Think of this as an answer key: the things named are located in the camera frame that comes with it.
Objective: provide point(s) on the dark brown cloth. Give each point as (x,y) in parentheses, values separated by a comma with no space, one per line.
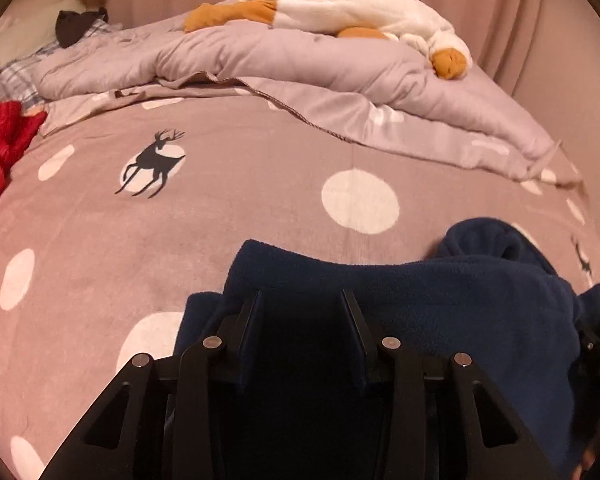
(77,25)

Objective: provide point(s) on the beige pillow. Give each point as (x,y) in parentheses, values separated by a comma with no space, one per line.
(25,30)

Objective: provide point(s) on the lilac duvet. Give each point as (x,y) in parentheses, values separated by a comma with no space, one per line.
(280,55)

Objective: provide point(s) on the white goose plush toy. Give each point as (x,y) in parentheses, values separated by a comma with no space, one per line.
(355,5)

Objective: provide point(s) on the navy fleece jacket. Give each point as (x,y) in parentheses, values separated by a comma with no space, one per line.
(430,300)

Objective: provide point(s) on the red down jacket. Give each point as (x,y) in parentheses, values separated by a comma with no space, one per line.
(0,135)

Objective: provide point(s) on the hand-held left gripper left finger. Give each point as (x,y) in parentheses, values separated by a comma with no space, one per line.
(230,340)

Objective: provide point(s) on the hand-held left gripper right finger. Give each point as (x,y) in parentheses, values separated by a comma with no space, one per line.
(367,335)

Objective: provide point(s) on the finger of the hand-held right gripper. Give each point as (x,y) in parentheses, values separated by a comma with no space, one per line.
(595,305)

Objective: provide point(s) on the plaid cloth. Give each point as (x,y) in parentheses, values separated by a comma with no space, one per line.
(15,77)

